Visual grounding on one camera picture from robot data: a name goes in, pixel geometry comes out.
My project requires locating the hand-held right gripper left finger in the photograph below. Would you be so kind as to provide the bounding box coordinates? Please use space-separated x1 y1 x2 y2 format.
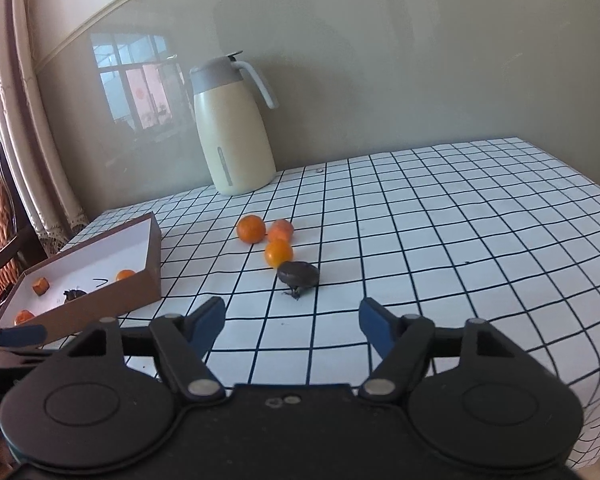
67 296 227 403

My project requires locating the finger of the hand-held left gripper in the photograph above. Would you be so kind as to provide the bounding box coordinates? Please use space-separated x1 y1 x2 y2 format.
0 324 56 361

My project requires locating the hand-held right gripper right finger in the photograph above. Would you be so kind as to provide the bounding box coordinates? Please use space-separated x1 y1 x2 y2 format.
358 297 528 403

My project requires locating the brown cardboard box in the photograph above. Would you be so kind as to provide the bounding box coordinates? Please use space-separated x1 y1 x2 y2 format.
0 211 163 350

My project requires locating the pale orange mandarin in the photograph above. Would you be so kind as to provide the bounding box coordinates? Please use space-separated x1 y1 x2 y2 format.
267 219 295 243

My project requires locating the black white checked tablecloth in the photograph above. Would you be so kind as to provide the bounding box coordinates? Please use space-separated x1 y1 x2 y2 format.
40 136 600 471

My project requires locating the cream thermos jug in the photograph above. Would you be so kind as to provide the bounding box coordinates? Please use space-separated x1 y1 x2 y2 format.
189 51 281 197

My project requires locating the beige lace curtain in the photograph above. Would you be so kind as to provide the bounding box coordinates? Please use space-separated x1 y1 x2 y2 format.
0 0 91 256

